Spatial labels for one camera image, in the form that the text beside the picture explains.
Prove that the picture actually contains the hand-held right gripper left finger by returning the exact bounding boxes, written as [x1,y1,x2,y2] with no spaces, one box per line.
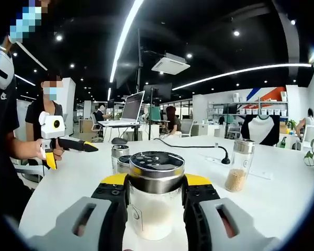
[28,173,131,251]

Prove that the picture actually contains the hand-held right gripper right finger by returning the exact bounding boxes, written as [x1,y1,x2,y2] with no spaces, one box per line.
[182,173,283,251]

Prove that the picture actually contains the short glass seasoning bottle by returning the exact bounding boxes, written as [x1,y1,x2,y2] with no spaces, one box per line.
[116,154,133,175]
[110,144,131,175]

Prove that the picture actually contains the tall seasoning bottle brown granules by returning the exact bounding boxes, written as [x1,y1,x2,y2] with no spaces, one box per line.
[224,139,256,193]

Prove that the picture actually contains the tall seasoning bottle white powder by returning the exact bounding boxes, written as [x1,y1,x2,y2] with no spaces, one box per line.
[128,150,186,242]

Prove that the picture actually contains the person's left hand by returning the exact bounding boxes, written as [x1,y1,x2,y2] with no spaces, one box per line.
[35,138,65,162]

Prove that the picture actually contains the grey office chair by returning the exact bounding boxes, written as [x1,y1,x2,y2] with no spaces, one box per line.
[15,158,46,189]

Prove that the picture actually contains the person in black shirt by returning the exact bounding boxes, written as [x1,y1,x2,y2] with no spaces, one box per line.
[0,76,34,223]

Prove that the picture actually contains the black laptop stand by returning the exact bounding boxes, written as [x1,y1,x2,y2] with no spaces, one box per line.
[130,124,142,142]

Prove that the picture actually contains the white power strip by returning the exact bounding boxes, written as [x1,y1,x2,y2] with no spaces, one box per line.
[199,153,275,181]

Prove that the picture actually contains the silver open laptop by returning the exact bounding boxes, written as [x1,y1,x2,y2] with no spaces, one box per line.
[104,90,146,128]

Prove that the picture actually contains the black pole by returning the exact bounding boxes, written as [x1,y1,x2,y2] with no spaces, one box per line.
[148,87,158,141]

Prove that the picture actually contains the white chest device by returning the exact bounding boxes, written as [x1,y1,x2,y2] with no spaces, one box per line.
[0,49,16,91]

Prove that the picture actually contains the green board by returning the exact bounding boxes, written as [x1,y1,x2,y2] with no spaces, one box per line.
[149,105,162,123]

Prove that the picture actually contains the black monitor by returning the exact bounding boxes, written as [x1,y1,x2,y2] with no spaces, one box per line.
[142,83,173,104]

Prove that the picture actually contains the chair with black white shirt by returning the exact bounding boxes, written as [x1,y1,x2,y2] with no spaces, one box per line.
[240,114,281,147]

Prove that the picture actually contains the green potted plant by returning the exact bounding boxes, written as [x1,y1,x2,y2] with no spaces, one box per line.
[303,135,314,167]

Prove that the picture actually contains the white office chair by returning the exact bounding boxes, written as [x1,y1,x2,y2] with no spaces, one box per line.
[301,124,314,152]
[180,118,195,139]

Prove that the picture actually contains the ceiling light strip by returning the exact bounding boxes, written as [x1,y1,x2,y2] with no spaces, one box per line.
[109,0,145,84]
[172,62,312,92]

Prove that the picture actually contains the shelf with white boxes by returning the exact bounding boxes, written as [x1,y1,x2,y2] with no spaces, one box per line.
[207,91,289,137]

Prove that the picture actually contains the white ceiling air conditioner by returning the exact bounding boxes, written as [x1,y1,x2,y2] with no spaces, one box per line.
[150,52,191,76]

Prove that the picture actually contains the black power cable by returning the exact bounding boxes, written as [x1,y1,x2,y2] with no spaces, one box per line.
[153,137,231,165]

